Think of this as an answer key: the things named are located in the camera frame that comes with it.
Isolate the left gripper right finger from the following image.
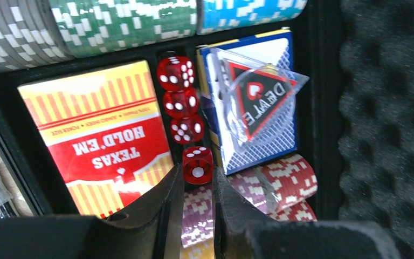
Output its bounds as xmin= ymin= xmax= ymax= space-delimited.
xmin=212 ymin=168 xmax=401 ymax=259

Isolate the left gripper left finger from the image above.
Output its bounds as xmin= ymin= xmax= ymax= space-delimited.
xmin=0 ymin=164 xmax=184 ymax=258

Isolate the purple chip stack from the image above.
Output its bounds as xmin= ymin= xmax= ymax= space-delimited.
xmin=181 ymin=169 xmax=279 ymax=248

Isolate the short red chip stack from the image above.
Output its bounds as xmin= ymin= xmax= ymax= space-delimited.
xmin=258 ymin=154 xmax=318 ymax=211

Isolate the red die pair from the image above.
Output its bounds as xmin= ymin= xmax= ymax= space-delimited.
xmin=182 ymin=146 xmax=215 ymax=185

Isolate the red Texas Hold'em card deck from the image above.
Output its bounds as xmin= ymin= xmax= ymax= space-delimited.
xmin=18 ymin=60 xmax=174 ymax=218

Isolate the lone red die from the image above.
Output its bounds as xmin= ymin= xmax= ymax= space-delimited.
xmin=157 ymin=56 xmax=195 ymax=92

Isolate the yellow 50 chip stack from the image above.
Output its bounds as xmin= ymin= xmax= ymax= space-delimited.
xmin=180 ymin=239 xmax=215 ymax=259

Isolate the red 100 chip stack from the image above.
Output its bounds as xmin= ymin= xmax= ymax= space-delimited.
xmin=269 ymin=201 xmax=317 ymax=221

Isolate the clear dealer button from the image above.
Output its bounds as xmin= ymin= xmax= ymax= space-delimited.
xmin=211 ymin=48 xmax=309 ymax=145

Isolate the blue card deck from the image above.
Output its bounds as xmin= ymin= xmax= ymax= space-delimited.
xmin=197 ymin=28 xmax=308 ymax=174

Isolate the black poker chip case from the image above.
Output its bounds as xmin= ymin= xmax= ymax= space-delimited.
xmin=0 ymin=1 xmax=414 ymax=258

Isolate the light blue chip row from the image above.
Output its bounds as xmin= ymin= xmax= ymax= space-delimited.
xmin=0 ymin=0 xmax=309 ymax=74

